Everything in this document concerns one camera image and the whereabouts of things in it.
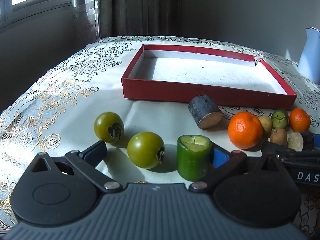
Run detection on large orange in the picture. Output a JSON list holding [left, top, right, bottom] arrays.
[[227, 111, 263, 149]]

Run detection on light patterned curtain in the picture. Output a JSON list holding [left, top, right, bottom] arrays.
[[71, 0, 101, 46]]

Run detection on dark grey curtain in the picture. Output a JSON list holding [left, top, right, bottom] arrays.
[[99, 0, 182, 38]]

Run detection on green cucumber piece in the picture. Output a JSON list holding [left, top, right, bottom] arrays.
[[177, 134, 212, 182]]

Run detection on small orange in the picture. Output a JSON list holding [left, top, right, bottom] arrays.
[[289, 108, 311, 132]]

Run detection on small green cucumber slice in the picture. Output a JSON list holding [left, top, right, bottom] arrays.
[[271, 109, 289, 129]]

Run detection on small dark sugarcane piece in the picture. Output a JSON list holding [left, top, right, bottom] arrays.
[[287, 131, 314, 152]]

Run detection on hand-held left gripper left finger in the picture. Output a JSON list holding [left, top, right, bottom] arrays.
[[24, 140, 123, 193]]

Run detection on large dark sugarcane piece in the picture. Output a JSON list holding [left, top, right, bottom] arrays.
[[188, 94, 224, 130]]

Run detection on white pitcher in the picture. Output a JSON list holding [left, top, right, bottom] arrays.
[[297, 27, 320, 85]]

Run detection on red cardboard box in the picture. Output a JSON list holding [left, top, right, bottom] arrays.
[[122, 44, 298, 111]]

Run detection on green tomato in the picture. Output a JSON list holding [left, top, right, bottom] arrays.
[[127, 132, 165, 169], [94, 112, 125, 144]]

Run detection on small yellow round fruit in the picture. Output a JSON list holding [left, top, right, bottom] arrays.
[[258, 116, 273, 137]]

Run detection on brown small potato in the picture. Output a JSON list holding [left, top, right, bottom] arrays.
[[269, 128, 288, 145]]

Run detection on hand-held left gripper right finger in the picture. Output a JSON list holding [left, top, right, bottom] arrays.
[[189, 147, 292, 194]]

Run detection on floral tablecloth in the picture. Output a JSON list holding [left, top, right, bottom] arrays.
[[0, 35, 320, 240]]

